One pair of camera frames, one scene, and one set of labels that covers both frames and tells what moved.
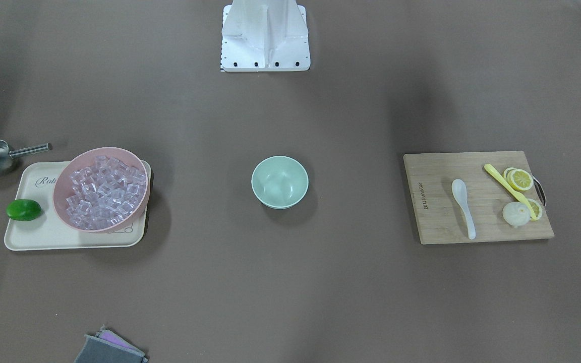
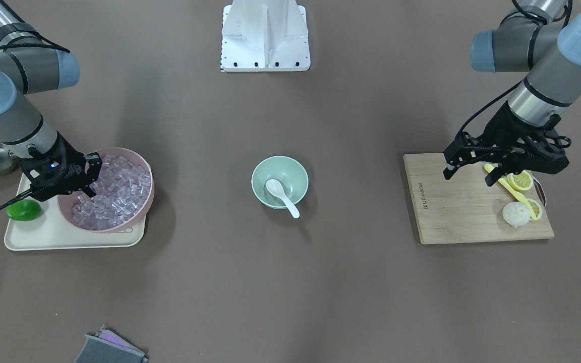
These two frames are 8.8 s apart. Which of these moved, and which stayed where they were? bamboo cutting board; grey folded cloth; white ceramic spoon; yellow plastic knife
Moved: white ceramic spoon
Stayed: bamboo cutting board; grey folded cloth; yellow plastic knife
